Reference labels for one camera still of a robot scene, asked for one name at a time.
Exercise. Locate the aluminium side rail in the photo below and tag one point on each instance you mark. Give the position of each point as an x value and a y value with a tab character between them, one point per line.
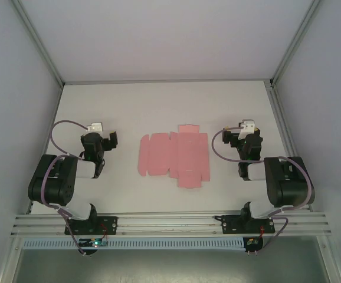
279	118
54	112

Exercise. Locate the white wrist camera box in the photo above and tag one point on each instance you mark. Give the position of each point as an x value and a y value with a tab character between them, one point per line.
96	127
247	128

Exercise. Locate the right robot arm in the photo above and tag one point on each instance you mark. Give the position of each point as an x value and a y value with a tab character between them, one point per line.
288	185

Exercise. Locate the pink paper box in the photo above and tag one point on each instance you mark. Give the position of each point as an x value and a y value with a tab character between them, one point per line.
188	153

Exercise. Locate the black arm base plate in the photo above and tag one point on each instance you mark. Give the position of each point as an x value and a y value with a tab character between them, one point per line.
107	225
232	224

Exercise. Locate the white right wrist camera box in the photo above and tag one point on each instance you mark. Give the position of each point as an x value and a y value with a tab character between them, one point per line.
247	128

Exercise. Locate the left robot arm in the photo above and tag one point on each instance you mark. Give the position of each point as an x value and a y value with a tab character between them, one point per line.
49	182

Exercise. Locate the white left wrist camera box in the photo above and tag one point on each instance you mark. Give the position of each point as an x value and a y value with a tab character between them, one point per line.
96	127

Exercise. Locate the small circuit board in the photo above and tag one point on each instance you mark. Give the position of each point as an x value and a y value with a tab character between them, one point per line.
252	243
95	243

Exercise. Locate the aluminium mounting rail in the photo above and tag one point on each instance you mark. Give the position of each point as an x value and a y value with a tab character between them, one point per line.
170	221

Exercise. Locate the aluminium frame post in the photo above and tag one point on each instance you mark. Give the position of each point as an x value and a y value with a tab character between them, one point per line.
294	41
39	41

